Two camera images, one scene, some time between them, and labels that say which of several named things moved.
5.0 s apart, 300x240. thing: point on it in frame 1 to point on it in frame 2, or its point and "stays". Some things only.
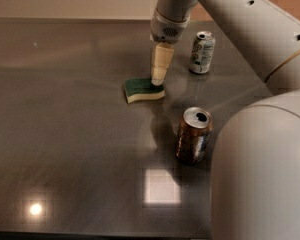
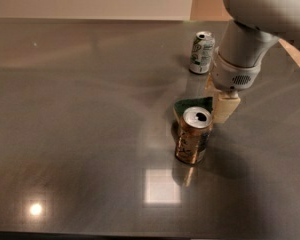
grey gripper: [166, 30] to [230, 75]
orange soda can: [195, 127] stays
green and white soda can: [202, 52] stays
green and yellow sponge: [137, 89] to [181, 106]
